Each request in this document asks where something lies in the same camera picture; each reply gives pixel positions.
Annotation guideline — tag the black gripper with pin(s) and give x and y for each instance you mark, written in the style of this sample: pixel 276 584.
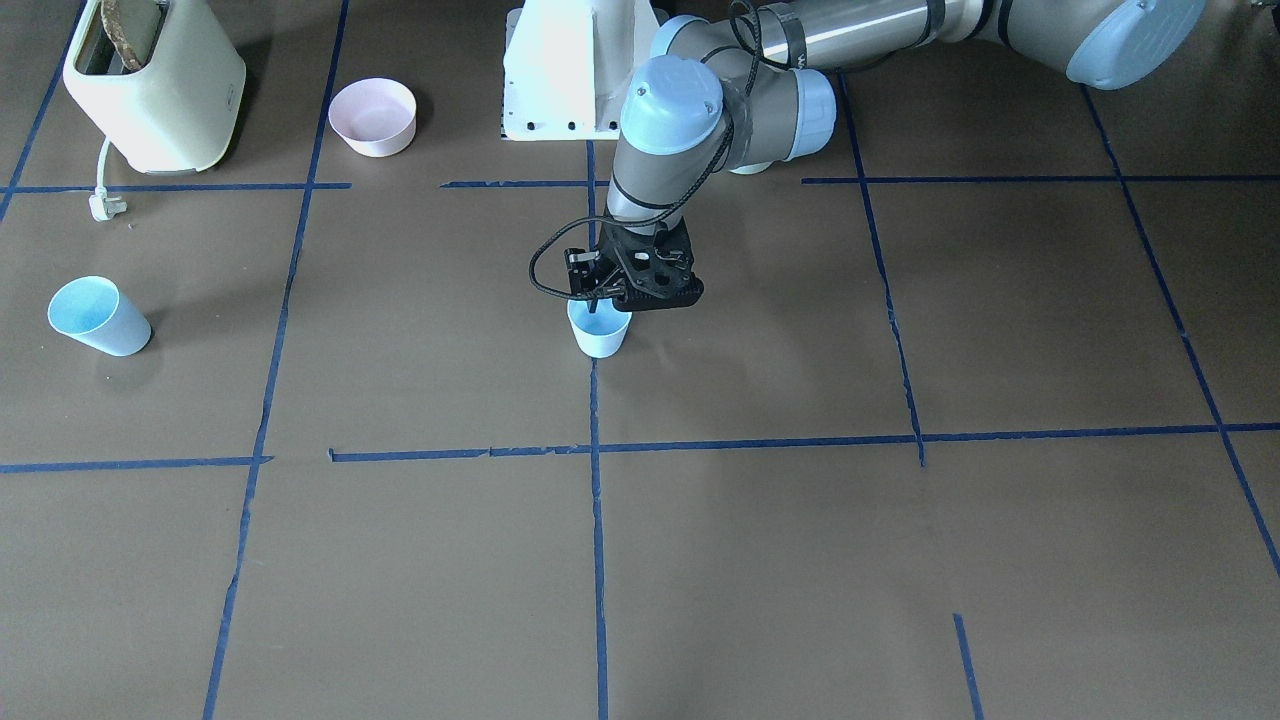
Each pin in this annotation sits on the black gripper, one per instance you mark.
pixel 583 274

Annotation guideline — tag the light blue cup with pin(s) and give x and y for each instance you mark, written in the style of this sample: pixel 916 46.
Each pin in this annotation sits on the light blue cup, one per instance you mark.
pixel 600 335
pixel 92 310

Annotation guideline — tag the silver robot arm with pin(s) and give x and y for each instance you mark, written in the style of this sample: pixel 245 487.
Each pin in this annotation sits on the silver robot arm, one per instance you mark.
pixel 753 89

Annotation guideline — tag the mint green bowl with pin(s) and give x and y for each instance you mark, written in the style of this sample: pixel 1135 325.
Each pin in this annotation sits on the mint green bowl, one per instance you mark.
pixel 751 169

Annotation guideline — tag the pink bowl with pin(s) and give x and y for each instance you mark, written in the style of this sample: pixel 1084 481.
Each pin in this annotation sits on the pink bowl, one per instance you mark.
pixel 376 116

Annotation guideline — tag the cream white toaster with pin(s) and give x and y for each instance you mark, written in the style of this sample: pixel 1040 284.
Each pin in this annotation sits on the cream white toaster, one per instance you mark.
pixel 177 114

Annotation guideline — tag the toast slice in toaster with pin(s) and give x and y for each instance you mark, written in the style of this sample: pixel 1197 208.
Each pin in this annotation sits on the toast slice in toaster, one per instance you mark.
pixel 124 23

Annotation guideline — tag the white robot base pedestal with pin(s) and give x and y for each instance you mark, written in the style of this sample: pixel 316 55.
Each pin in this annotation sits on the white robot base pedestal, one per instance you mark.
pixel 567 65

